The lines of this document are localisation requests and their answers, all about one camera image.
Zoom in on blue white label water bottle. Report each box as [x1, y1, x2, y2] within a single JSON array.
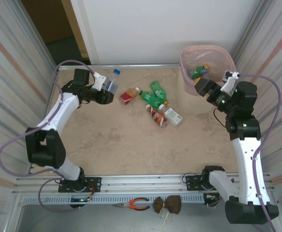
[[105, 68, 121, 94]]

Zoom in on large green soda bottle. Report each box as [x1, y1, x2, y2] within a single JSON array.
[[190, 67, 206, 79]]

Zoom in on red label amber tea bottle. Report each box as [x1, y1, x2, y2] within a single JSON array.
[[119, 87, 141, 106]]

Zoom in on green Sprite bottle yellow cap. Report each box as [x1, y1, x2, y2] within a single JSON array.
[[150, 81, 169, 105], [137, 89, 162, 109]]

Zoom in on clear square bottle green label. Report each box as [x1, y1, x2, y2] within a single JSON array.
[[158, 104, 183, 128]]

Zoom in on brown swirl label bottle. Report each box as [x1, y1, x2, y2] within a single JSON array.
[[145, 104, 170, 128]]

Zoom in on pink waste basket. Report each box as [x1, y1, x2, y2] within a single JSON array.
[[176, 45, 237, 115]]

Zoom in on brown wooden door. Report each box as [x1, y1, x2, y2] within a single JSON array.
[[21, 0, 88, 66]]

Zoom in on brown cloth pouch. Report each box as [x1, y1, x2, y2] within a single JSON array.
[[152, 195, 182, 215]]

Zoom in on grey metal shelf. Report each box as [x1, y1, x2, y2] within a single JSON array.
[[4, 192, 282, 232]]

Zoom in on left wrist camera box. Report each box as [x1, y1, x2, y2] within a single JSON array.
[[92, 72, 109, 92]]

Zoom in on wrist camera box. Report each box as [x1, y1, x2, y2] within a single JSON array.
[[219, 70, 241, 92], [92, 72, 109, 92]]

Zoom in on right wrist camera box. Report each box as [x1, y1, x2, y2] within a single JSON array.
[[219, 70, 241, 92]]

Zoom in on aluminium back rail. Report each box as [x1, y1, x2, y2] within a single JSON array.
[[57, 63, 182, 71]]

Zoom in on white door frame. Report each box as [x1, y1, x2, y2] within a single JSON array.
[[60, 0, 100, 65]]

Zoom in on aluminium front rail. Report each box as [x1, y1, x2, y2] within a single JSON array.
[[14, 172, 274, 194]]

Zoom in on white slotted cable duct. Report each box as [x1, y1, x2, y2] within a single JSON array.
[[20, 194, 206, 204]]

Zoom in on orange handled pliers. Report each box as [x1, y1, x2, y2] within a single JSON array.
[[112, 197, 150, 211]]

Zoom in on beige elastic cord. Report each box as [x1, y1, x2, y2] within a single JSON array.
[[158, 208, 176, 226]]

